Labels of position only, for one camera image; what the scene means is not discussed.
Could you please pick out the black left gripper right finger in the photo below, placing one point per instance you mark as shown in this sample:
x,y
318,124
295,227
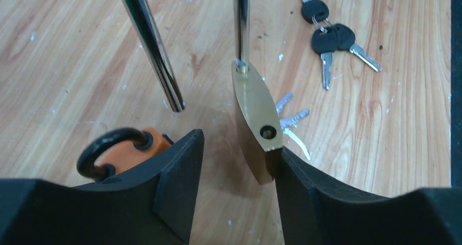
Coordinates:
x,y
316,208

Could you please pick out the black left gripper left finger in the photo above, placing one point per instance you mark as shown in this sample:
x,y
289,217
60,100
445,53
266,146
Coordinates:
x,y
151,203

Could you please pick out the orange black Opel padlock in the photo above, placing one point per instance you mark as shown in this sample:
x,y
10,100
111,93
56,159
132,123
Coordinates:
x,y
120,150

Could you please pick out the large brass padlock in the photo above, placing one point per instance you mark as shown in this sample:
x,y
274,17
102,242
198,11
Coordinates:
x,y
257,123

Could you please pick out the black-headed key bunch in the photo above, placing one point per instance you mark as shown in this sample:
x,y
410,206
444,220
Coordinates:
x,y
329,37

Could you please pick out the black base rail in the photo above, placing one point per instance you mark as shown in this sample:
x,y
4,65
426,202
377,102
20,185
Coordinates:
x,y
455,93

